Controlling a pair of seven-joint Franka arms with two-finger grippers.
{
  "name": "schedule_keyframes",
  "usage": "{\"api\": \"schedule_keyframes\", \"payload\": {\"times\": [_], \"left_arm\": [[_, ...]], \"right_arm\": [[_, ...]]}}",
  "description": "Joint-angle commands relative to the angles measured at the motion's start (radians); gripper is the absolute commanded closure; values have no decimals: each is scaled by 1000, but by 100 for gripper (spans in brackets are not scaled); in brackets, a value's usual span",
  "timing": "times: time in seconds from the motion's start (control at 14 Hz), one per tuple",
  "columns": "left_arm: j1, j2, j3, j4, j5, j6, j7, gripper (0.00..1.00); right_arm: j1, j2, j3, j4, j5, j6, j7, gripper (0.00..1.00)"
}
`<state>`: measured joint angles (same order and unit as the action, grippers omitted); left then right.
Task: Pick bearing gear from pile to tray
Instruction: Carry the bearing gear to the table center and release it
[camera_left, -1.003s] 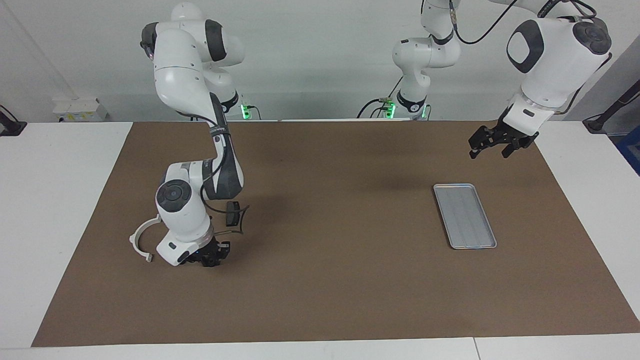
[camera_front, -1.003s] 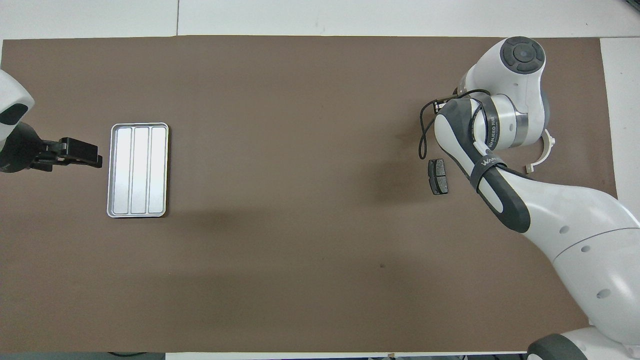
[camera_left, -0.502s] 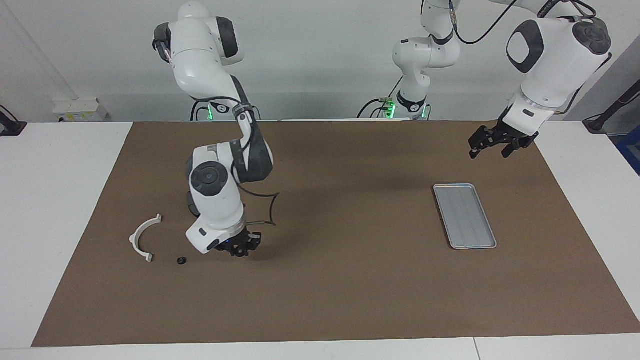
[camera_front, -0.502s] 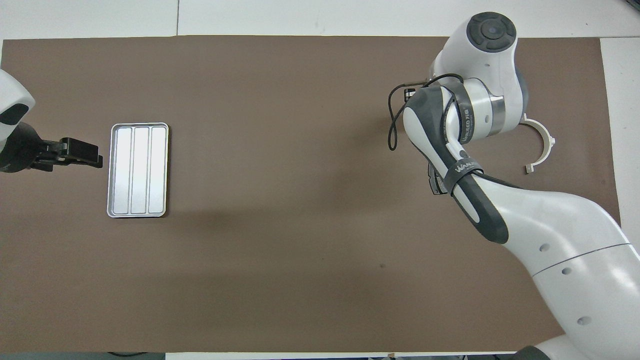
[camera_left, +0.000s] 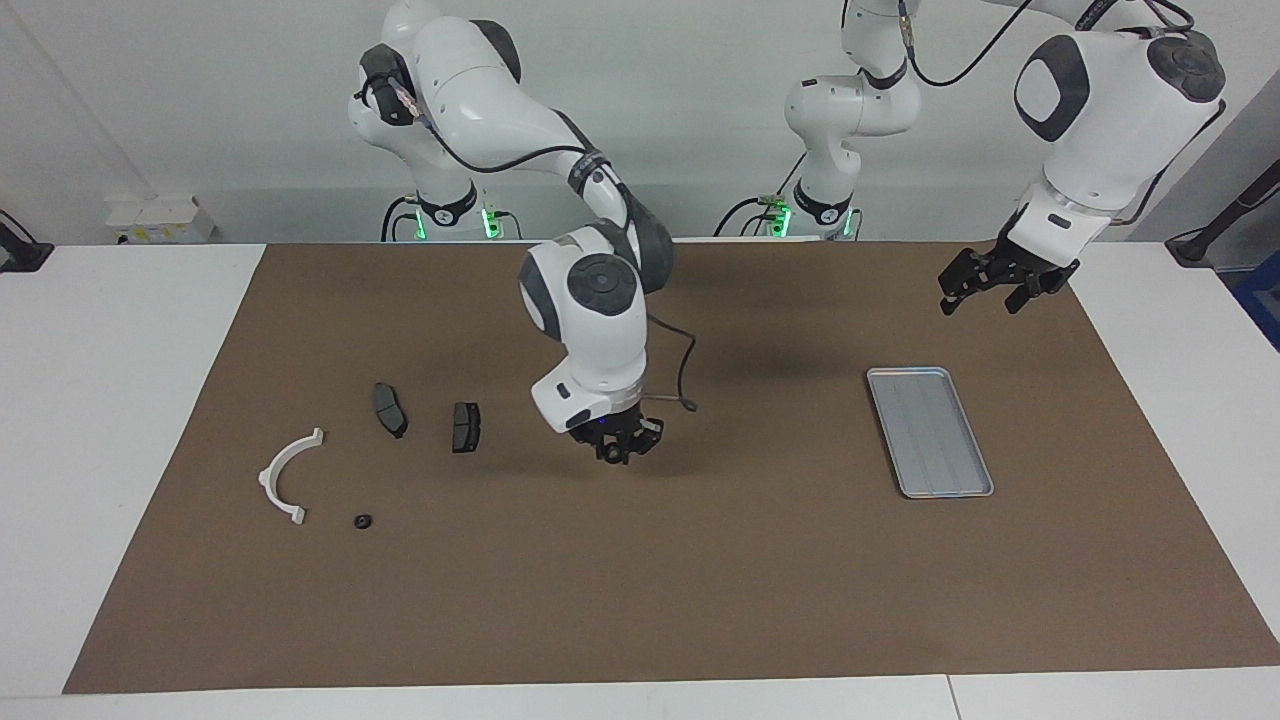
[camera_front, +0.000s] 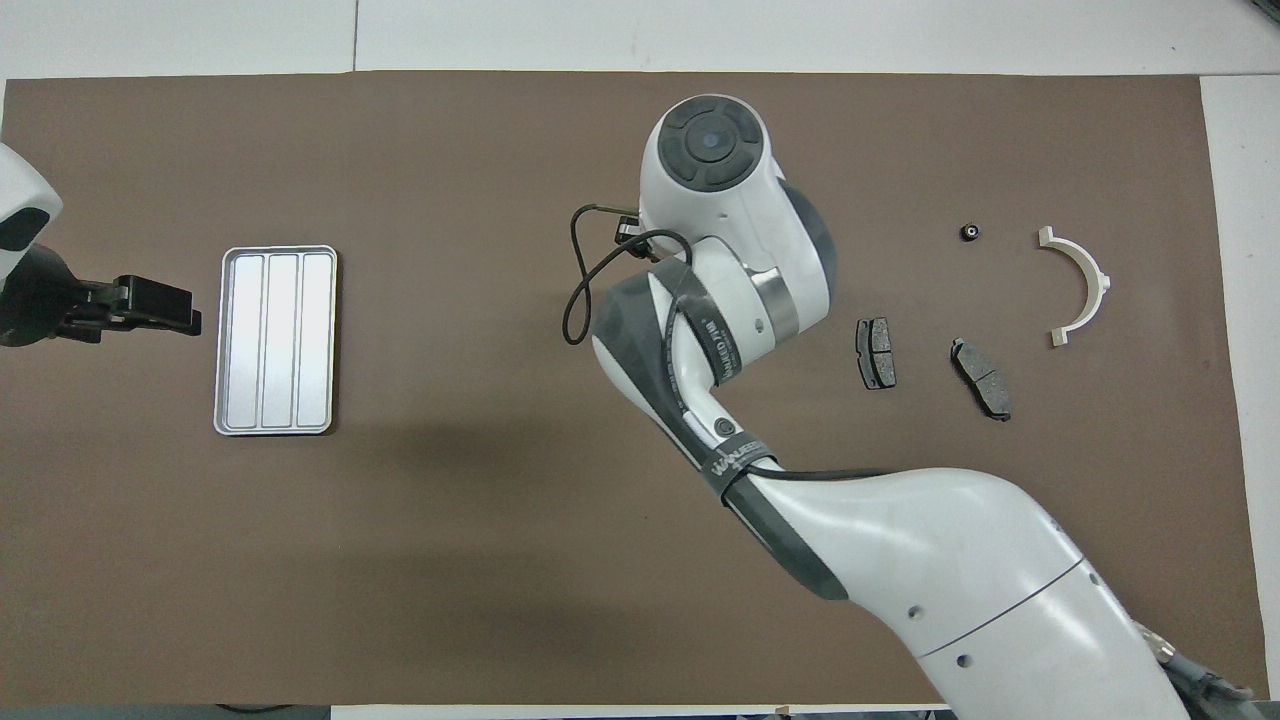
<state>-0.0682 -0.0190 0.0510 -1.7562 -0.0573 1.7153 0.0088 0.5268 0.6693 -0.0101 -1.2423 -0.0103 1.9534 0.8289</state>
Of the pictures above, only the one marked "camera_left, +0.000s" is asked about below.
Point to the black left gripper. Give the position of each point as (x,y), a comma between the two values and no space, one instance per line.
(1030,250)

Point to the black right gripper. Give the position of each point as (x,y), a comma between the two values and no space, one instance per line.
(605,425)

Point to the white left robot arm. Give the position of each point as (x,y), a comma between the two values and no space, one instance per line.
(1100,130)

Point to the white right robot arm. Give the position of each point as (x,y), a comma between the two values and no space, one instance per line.
(600,330)

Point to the silver metal tray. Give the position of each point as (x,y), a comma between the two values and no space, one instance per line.
(930,435)

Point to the brown table mat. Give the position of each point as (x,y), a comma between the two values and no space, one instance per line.
(640,580)

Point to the short dark brake pad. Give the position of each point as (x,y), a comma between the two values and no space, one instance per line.
(466,428)

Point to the long dark brake pad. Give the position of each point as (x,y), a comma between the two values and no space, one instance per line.
(389,410)

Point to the blue crate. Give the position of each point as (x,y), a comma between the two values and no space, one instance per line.
(1262,305)

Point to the white power strip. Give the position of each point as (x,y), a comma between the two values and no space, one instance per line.
(160,220)

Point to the black table clamp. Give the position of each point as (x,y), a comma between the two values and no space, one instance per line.
(20,255)

